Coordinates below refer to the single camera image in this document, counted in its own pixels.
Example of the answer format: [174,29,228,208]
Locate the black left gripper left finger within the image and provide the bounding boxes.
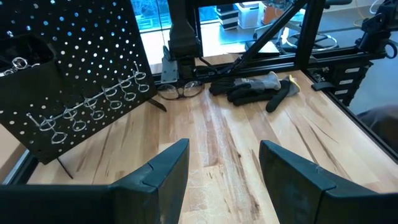
[0,139,190,224]

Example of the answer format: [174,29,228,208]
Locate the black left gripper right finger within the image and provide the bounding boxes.
[259,139,398,224]

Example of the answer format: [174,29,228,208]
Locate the black peg board bin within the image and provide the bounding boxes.
[0,34,65,111]

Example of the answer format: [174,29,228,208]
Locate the black perforated peg board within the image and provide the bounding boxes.
[0,0,167,180]

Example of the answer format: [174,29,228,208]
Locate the work glove yellow cuff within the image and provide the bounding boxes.
[266,74,302,113]

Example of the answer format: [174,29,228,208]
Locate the black table clamp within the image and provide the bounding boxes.
[310,81,337,92]

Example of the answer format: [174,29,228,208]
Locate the dark brown seat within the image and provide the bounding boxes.
[356,104,398,150]

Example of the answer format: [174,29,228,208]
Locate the grey black work glove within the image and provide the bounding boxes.
[208,71,282,106]

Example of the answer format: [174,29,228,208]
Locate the eyeglasses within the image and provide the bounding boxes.
[156,80,206,101]

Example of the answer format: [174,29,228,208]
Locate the black labelled drawer unit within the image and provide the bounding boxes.
[307,61,374,107]

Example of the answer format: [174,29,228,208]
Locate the light wooden side table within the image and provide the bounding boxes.
[0,124,27,184]

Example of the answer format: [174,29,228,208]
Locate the orange box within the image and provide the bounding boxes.
[262,3,282,26]

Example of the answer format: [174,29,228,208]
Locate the white storage box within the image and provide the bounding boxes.
[238,1,266,30]

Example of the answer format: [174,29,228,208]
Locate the striped box stack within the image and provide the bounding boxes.
[215,2,240,31]

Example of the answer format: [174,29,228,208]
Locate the silver wire ring tool rack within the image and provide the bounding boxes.
[25,60,150,146]

